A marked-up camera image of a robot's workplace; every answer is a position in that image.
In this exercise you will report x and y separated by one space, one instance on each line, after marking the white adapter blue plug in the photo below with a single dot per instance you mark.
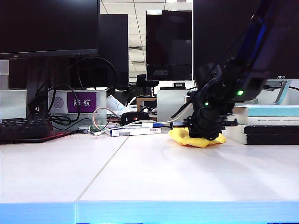
151 125

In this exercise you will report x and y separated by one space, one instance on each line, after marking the white spine book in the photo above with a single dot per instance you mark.
268 121

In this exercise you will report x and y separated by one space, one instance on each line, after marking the right black AOC monitor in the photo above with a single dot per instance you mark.
210 35

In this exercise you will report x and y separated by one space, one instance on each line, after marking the black aoc monitor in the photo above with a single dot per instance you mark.
168 35
210 35

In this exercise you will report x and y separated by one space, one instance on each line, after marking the teal spine book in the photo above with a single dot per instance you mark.
268 111

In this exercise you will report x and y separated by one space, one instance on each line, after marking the small black label box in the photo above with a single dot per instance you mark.
179 85

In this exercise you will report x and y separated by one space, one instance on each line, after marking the acrylic sign purple label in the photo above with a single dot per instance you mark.
81 102

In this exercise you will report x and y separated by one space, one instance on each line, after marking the green circuit board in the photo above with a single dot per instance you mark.
97 128

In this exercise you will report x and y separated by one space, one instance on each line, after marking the grey desk partition panel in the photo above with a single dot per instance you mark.
168 105

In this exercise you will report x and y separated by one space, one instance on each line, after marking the plain black monitor back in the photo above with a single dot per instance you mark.
114 46

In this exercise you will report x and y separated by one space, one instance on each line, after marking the white printed package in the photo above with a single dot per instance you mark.
114 102

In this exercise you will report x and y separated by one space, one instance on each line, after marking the silver monitor stand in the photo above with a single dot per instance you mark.
283 92

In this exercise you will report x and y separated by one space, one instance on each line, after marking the black device red light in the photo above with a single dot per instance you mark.
130 116

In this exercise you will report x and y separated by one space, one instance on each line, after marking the black keyboard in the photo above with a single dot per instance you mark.
18 128

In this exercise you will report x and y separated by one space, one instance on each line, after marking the frosted desk partition panel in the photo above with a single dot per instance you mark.
12 105

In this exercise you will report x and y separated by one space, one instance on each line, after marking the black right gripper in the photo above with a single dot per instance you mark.
210 119

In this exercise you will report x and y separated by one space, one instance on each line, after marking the black office chair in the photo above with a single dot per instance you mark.
141 80

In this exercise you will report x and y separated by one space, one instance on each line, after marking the black desk mat red edge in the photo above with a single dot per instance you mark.
58 135

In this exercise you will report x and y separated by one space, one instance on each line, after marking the black book white pages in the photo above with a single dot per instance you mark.
268 139
268 129

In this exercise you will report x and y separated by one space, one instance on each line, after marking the white and blue box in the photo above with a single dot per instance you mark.
135 132

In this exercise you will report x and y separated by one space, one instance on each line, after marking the yellow microfiber rag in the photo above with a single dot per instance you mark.
198 142

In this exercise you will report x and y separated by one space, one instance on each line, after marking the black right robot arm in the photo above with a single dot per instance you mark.
257 46

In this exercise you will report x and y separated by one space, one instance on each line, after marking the black monitor gold logo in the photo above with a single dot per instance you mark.
46 23

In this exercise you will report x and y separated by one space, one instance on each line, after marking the wooden frame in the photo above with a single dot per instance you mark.
139 105

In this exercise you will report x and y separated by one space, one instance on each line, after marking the dark grey monitor stand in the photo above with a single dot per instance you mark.
35 88

